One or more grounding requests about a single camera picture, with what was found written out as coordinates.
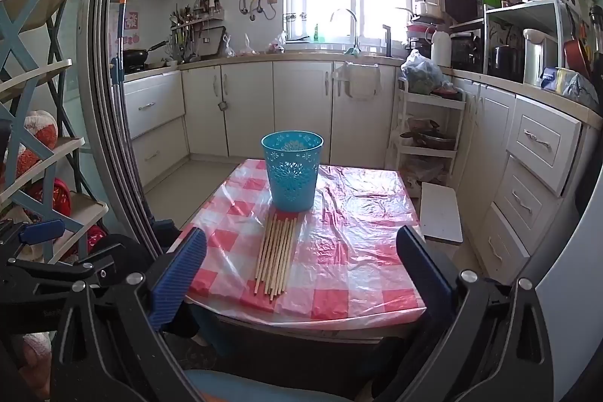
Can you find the red white checked tablecloth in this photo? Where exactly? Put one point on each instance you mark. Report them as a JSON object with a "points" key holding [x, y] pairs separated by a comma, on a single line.
{"points": [[348, 242]]}

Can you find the cream multi-drawer base cabinets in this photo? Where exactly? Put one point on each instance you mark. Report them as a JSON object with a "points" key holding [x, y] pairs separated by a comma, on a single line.
{"points": [[537, 157]]}

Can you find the red pan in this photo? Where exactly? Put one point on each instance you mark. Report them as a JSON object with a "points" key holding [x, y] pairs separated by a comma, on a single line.
{"points": [[577, 56]]}

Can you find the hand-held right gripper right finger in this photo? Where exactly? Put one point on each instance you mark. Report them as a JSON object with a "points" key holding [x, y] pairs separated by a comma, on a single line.
{"points": [[421, 275]]}

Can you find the cream two-drawer cabinet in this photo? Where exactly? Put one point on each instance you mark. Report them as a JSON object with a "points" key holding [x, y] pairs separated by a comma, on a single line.
{"points": [[150, 119]]}

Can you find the black toaster oven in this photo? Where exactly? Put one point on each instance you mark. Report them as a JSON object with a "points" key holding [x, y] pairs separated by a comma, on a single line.
{"points": [[466, 53]]}

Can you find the white hanging plastic bag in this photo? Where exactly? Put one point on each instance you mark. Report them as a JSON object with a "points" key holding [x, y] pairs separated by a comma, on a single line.
{"points": [[360, 84]]}

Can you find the bundle of wooden chopsticks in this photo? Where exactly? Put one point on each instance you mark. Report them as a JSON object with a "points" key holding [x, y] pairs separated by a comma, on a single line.
{"points": [[277, 251]]}

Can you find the wooden shelf with blue frame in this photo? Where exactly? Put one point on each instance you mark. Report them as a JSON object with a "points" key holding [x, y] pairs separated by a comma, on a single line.
{"points": [[28, 6]]}

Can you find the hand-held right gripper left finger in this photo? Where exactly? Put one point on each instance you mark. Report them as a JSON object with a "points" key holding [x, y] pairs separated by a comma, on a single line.
{"points": [[179, 275]]}

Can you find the blue box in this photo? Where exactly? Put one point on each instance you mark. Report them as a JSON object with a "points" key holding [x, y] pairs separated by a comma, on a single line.
{"points": [[549, 79]]}

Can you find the white thermos jug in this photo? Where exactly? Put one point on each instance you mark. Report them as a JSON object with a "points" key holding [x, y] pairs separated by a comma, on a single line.
{"points": [[441, 51]]}

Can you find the white rolling cart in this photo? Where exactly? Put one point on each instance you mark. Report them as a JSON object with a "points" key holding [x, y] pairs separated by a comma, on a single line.
{"points": [[445, 105]]}

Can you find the plastic bag of greens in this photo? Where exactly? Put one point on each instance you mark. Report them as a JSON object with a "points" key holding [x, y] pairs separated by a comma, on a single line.
{"points": [[421, 72]]}

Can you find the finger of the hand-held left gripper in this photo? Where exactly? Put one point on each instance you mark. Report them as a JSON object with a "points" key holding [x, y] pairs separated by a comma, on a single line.
{"points": [[42, 231], [52, 271]]}

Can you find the red floral cloth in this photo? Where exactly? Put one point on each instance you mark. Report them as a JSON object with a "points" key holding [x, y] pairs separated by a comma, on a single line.
{"points": [[52, 197]]}

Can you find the sliding door frame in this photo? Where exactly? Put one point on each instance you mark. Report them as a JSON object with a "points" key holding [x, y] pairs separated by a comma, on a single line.
{"points": [[106, 53]]}

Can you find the tied clear plastic bag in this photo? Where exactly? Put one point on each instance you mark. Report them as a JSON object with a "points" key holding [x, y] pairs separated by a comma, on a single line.
{"points": [[247, 48], [228, 49]]}

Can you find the black microwave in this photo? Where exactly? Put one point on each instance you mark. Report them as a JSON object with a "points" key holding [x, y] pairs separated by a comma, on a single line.
{"points": [[459, 4]]}

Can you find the cream door base cabinets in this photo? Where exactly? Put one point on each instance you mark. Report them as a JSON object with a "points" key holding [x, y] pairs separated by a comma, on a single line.
{"points": [[292, 110]]}

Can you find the black frying pan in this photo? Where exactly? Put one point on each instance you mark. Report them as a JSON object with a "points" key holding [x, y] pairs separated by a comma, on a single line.
{"points": [[134, 56]]}

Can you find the white step stool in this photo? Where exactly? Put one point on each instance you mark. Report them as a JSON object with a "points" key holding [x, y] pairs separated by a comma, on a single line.
{"points": [[440, 213]]}

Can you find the wall utensil rack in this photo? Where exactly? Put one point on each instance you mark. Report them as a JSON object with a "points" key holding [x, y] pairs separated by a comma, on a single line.
{"points": [[191, 27]]}

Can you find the white countertop appliance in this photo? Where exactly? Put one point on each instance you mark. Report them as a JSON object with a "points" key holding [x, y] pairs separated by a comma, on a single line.
{"points": [[537, 58]]}

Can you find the chrome sink faucet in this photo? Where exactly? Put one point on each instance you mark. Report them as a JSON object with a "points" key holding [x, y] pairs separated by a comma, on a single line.
{"points": [[351, 18]]}

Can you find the black kettle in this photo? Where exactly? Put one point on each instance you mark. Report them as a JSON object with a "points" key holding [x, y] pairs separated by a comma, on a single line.
{"points": [[503, 63]]}

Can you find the blue perforated plastic basket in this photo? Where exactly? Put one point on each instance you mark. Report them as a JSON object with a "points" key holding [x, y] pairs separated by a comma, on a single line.
{"points": [[292, 190]]}

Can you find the white counter shelf rack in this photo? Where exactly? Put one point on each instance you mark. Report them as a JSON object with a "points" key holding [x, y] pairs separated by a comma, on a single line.
{"points": [[523, 9]]}

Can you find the white red cloth bundle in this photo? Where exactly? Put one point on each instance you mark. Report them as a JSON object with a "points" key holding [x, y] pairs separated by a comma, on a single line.
{"points": [[35, 133]]}

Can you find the small hanging metal cup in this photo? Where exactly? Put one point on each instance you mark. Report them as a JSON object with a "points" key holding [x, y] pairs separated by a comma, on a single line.
{"points": [[223, 106]]}

